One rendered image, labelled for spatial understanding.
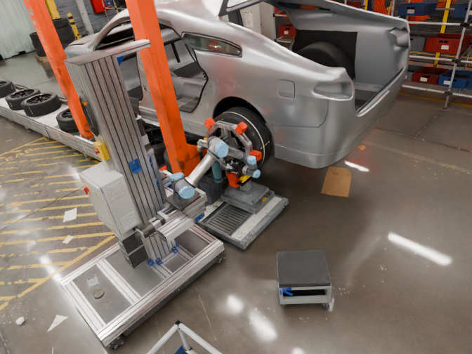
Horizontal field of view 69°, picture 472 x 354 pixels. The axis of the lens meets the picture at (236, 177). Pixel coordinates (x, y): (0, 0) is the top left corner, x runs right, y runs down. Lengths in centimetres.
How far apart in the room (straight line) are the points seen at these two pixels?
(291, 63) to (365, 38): 171
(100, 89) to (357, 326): 253
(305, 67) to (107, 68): 146
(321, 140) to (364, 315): 144
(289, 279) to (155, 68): 209
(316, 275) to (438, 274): 113
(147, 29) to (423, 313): 314
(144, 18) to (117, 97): 85
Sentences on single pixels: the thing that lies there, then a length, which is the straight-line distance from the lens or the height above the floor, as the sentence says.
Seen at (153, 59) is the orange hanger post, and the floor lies 178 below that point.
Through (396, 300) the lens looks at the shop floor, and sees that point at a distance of 320.
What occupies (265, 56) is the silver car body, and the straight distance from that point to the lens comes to 304.
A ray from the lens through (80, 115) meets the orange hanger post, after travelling 507.
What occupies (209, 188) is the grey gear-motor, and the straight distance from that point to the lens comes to 372.
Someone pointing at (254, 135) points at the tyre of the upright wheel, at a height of 103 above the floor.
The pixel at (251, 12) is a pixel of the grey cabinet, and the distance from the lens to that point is 808.
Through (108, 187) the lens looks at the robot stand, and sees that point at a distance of 260.
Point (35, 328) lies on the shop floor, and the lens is 368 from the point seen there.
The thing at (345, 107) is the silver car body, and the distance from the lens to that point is 293.
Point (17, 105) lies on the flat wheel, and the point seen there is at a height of 38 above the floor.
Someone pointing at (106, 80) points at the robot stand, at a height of 189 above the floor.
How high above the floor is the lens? 253
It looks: 34 degrees down
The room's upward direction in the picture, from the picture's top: 9 degrees counter-clockwise
